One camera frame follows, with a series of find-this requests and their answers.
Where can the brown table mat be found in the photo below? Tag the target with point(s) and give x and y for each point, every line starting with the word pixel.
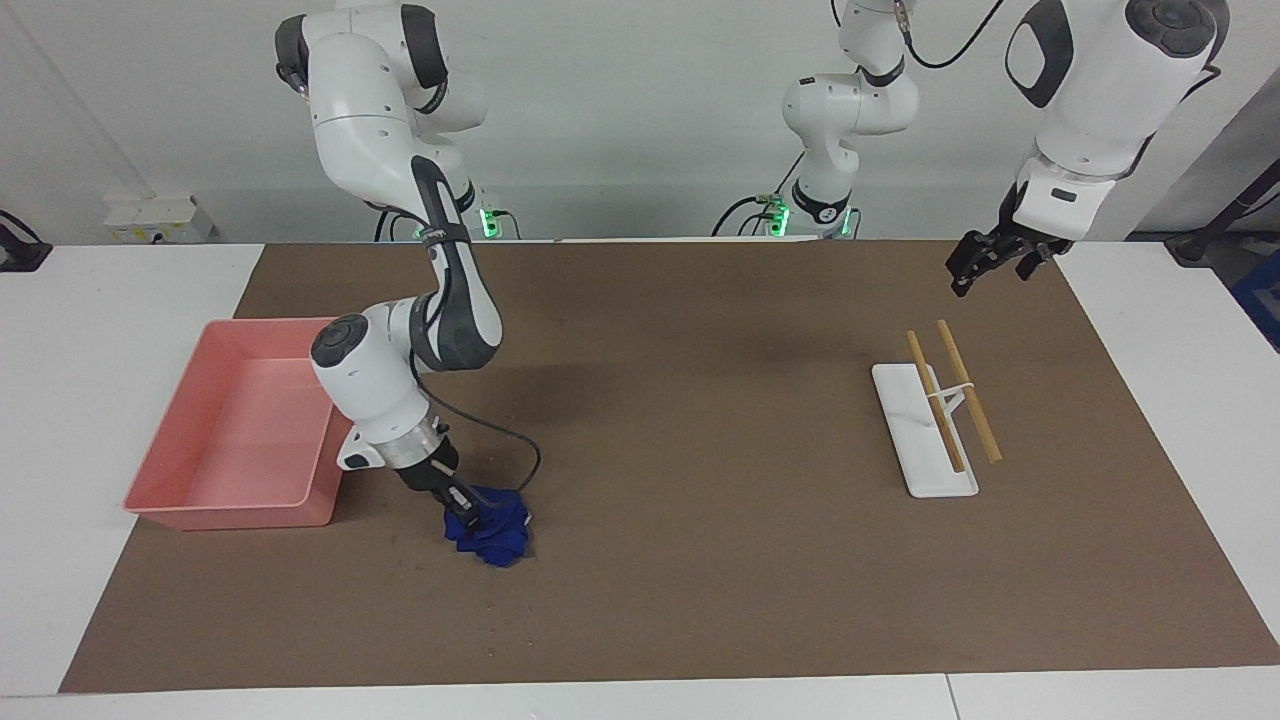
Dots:
pixel 700 500

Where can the white power strip box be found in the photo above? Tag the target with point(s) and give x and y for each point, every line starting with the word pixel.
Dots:
pixel 155 218

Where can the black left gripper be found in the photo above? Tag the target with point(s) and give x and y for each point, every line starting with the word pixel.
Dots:
pixel 1015 235

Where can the white rack with wooden rods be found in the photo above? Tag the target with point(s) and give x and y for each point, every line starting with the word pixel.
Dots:
pixel 925 460

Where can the pink plastic bin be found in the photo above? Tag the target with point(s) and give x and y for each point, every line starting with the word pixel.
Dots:
pixel 240 450

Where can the black table clamp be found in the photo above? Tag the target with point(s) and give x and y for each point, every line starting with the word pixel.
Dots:
pixel 20 250

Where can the black stand leg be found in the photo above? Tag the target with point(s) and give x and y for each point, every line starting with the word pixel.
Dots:
pixel 1215 215

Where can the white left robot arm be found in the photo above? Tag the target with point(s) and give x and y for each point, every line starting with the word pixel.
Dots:
pixel 1090 90

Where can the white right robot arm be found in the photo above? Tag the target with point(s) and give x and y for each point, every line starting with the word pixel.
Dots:
pixel 370 380

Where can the wooden rack rod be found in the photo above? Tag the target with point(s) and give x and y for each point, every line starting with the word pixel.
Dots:
pixel 970 395
pixel 940 415

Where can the blue towel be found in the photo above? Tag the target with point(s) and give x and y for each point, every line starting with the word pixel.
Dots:
pixel 500 535

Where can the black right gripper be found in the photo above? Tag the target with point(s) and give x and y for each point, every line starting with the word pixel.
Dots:
pixel 432 475

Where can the blue crate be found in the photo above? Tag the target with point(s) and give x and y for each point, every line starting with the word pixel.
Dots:
pixel 1262 300

